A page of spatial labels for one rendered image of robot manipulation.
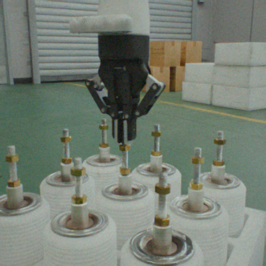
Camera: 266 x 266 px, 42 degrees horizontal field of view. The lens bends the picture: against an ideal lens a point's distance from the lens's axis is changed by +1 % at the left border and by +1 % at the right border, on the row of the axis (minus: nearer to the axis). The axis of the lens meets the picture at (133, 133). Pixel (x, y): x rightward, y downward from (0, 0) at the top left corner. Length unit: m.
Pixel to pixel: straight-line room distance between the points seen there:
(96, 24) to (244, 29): 6.47
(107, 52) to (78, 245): 0.26
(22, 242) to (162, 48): 3.75
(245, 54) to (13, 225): 2.62
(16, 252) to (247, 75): 2.61
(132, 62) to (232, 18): 6.62
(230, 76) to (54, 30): 3.27
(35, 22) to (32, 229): 5.04
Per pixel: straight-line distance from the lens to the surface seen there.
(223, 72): 3.11
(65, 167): 0.61
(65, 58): 5.64
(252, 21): 6.80
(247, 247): 0.58
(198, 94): 3.33
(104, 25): 0.45
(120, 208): 0.52
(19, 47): 5.50
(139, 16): 0.49
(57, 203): 0.60
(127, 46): 0.48
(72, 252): 0.44
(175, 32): 6.77
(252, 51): 2.92
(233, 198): 0.59
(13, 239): 0.52
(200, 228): 0.48
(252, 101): 2.97
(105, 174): 0.67
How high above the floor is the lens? 0.47
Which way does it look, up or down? 13 degrees down
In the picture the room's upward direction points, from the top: straight up
